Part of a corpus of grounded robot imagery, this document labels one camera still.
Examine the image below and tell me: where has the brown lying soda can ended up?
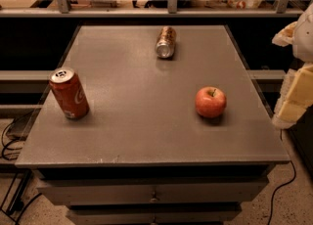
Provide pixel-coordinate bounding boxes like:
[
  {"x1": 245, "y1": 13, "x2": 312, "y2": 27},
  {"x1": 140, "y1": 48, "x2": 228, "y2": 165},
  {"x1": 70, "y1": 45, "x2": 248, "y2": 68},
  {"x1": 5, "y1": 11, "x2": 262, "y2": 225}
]
[{"x1": 155, "y1": 26, "x2": 176, "y2": 59}]

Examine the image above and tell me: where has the lower grey drawer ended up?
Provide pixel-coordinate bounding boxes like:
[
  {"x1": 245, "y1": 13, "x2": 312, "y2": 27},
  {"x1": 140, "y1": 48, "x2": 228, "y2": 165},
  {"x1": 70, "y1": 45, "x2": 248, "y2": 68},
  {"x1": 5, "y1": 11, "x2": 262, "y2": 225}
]
[{"x1": 67, "y1": 204, "x2": 242, "y2": 225}]

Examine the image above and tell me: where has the black cables left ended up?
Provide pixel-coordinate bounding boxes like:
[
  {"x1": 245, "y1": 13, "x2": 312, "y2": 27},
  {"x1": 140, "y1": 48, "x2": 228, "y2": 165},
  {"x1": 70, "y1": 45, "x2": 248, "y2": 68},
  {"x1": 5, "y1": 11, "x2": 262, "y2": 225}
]
[{"x1": 0, "y1": 111, "x2": 43, "y2": 225}]

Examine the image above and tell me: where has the red cola can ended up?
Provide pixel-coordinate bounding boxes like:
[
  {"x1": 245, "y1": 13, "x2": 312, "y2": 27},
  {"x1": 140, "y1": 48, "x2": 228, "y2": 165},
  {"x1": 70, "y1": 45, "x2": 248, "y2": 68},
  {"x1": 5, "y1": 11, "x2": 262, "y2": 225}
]
[{"x1": 49, "y1": 67, "x2": 89, "y2": 119}]

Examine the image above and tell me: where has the grey bench shelf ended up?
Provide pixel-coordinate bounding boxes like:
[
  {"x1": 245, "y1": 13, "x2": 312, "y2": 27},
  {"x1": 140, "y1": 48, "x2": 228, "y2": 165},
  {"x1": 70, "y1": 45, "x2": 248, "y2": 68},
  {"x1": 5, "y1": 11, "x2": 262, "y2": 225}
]
[{"x1": 0, "y1": 70, "x2": 51, "y2": 94}]

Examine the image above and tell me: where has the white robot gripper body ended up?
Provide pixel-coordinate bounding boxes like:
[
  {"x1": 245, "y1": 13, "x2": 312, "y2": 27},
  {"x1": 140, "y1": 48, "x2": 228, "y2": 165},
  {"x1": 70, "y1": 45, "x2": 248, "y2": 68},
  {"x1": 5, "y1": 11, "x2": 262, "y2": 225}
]
[{"x1": 292, "y1": 4, "x2": 313, "y2": 63}]

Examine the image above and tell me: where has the upper grey drawer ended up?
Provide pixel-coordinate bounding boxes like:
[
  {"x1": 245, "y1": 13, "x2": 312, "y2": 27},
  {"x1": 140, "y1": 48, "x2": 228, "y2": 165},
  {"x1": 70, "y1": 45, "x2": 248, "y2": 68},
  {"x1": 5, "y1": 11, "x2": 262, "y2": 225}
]
[{"x1": 37, "y1": 177, "x2": 268, "y2": 206}]

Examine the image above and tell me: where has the grey drawer cabinet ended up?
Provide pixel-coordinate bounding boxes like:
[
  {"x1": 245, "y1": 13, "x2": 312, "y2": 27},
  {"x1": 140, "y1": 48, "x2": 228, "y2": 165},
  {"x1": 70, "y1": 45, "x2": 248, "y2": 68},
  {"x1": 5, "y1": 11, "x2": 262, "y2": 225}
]
[{"x1": 17, "y1": 25, "x2": 289, "y2": 210}]

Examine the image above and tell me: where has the black floor cable right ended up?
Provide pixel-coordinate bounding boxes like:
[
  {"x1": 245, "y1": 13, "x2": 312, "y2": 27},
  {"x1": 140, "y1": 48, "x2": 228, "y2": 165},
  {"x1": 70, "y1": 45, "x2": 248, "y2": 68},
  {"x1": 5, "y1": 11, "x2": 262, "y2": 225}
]
[{"x1": 266, "y1": 129, "x2": 297, "y2": 225}]

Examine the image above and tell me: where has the grey drawer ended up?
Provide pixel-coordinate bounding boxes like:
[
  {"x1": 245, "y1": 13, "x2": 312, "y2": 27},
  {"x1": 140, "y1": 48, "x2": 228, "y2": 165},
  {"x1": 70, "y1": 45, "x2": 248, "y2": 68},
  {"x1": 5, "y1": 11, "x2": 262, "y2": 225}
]
[
  {"x1": 67, "y1": 204, "x2": 242, "y2": 225},
  {"x1": 37, "y1": 177, "x2": 268, "y2": 206}
]

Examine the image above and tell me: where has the red apple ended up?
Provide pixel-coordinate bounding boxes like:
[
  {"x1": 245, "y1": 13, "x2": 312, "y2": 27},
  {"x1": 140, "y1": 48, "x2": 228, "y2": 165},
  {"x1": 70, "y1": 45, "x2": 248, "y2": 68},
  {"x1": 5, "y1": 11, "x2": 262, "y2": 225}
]
[{"x1": 195, "y1": 86, "x2": 227, "y2": 118}]

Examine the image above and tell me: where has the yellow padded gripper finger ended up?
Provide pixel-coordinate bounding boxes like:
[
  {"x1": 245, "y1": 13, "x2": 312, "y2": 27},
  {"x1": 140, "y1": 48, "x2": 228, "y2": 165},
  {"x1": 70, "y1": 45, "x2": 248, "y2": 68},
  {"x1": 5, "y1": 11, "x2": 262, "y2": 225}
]
[
  {"x1": 272, "y1": 22, "x2": 296, "y2": 47},
  {"x1": 272, "y1": 64, "x2": 313, "y2": 129}
]

